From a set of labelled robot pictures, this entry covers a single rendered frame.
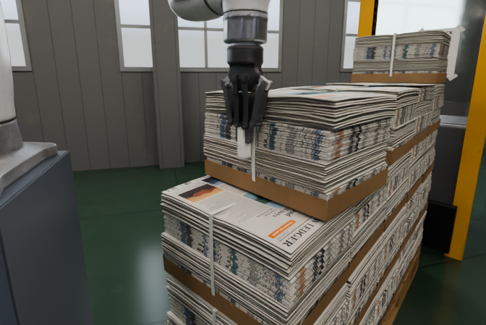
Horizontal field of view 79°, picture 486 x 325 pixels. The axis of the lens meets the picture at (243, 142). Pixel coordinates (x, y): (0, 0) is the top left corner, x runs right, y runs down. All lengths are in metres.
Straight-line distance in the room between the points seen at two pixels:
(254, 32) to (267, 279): 0.45
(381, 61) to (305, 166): 1.10
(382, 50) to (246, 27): 1.10
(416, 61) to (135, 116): 3.01
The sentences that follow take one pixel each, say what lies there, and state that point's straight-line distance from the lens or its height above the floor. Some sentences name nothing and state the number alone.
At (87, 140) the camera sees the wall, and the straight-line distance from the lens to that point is 3.88.
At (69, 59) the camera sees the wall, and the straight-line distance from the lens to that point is 3.84.
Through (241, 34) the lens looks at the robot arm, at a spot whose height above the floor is 1.18.
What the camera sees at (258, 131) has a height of 0.98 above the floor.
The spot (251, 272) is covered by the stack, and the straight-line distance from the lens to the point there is 0.60.
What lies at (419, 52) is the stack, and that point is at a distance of 1.57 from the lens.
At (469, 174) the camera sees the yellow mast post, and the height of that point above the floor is 0.55.
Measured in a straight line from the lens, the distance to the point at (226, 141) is 0.72.
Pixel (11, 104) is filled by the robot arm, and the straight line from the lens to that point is 0.40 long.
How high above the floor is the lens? 1.10
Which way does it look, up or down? 13 degrees down
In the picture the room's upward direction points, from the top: straight up
